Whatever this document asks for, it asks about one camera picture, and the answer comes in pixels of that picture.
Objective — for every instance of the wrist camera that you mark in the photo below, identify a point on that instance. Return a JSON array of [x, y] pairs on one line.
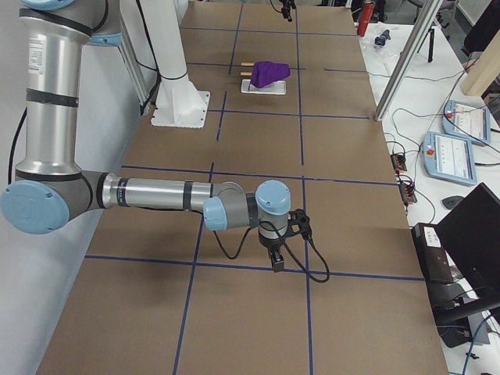
[[299, 223]]

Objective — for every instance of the red cylinder bottle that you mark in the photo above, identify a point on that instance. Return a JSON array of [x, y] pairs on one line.
[[368, 6]]

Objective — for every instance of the white towel rack with wooden bars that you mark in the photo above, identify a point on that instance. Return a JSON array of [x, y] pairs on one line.
[[277, 88]]

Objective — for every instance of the wooden board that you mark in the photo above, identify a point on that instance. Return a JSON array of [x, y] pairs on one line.
[[482, 42]]

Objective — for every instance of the far teach pendant tablet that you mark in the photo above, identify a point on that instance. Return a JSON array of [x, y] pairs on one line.
[[467, 121]]

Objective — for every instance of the teach pendant tablet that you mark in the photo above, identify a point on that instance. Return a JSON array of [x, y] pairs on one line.
[[450, 158], [467, 121]]

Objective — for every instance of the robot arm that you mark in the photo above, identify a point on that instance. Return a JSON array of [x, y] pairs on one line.
[[47, 189]]

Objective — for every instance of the crumpled clear plastic wrap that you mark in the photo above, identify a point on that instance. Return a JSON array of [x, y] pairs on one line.
[[388, 55]]

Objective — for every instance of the near teach pendant tablet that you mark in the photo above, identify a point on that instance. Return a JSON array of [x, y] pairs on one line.
[[450, 158]]

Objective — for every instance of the black computer mouse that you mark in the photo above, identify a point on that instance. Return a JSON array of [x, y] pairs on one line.
[[451, 202]]

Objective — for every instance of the aluminium frame post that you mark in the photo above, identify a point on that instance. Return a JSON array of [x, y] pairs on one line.
[[416, 36]]

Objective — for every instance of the purple towel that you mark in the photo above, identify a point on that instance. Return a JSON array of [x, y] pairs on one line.
[[265, 73]]

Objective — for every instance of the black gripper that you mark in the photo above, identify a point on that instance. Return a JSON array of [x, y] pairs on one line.
[[287, 14], [272, 246]]

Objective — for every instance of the black mini computer box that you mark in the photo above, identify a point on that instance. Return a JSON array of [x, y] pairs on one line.
[[433, 259]]

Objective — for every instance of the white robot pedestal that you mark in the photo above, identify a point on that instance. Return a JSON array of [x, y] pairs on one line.
[[171, 98]]

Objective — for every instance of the black monitor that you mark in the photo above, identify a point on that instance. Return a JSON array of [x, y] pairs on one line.
[[470, 235]]

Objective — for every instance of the dark blue folded umbrella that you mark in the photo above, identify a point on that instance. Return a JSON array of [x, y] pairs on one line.
[[381, 40]]

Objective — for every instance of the orange black connector block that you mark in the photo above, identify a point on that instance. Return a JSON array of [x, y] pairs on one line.
[[407, 192], [398, 162]]

